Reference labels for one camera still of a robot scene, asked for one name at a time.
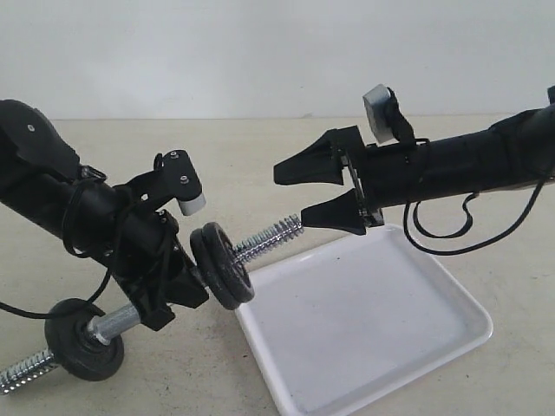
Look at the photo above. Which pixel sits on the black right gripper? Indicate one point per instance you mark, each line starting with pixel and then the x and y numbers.
pixel 323 162

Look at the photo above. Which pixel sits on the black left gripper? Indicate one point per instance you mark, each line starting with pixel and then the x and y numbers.
pixel 144 261

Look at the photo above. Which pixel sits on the black weight plate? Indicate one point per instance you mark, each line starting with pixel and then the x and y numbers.
pixel 230 269
pixel 209 272

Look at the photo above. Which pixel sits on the chrome threaded dumbbell bar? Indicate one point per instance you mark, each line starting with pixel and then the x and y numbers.
pixel 105 328

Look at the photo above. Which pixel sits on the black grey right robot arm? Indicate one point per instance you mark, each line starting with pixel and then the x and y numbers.
pixel 400 168

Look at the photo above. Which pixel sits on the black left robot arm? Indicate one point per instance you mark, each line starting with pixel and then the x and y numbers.
pixel 44 180

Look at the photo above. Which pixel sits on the black weight plate far end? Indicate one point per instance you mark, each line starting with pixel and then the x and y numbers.
pixel 74 348

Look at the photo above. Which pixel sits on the white rectangular tray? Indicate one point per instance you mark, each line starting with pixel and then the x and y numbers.
pixel 335 328

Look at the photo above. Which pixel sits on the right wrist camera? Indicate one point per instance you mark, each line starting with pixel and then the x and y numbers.
pixel 385 118

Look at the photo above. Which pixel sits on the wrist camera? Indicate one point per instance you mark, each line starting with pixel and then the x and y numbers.
pixel 385 118
pixel 173 177

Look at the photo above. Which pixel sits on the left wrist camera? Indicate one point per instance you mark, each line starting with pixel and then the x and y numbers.
pixel 173 177

